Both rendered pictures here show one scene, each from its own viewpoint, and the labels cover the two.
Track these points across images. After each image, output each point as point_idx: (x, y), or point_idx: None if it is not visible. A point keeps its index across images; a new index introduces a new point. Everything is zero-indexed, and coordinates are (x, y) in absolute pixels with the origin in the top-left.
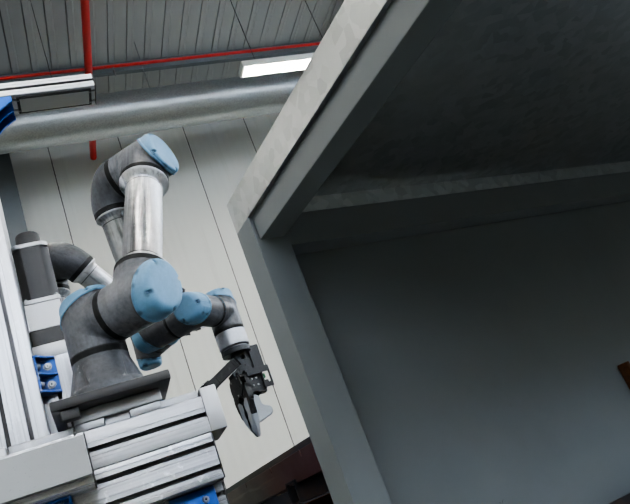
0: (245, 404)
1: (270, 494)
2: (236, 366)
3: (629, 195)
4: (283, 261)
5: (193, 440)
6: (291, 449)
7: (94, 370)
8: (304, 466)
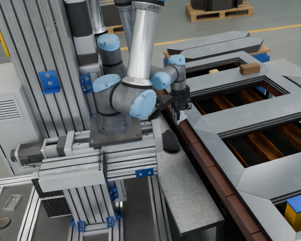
0: (175, 114)
1: (177, 127)
2: (176, 98)
3: None
4: None
5: (147, 155)
6: (190, 125)
7: (108, 125)
8: (191, 148)
